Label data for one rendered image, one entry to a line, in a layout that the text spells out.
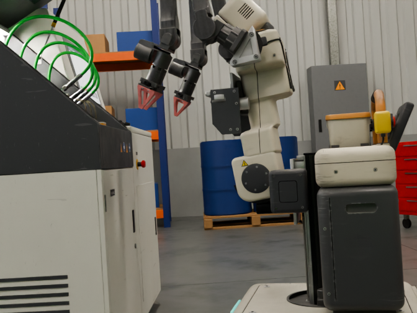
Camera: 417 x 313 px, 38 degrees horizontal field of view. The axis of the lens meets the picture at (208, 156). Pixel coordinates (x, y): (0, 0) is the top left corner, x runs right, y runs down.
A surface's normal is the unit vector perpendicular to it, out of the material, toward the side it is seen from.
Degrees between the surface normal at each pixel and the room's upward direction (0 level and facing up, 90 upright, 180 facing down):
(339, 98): 90
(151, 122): 90
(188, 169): 90
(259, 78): 90
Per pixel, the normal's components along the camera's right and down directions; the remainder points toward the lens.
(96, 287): -0.04, 0.00
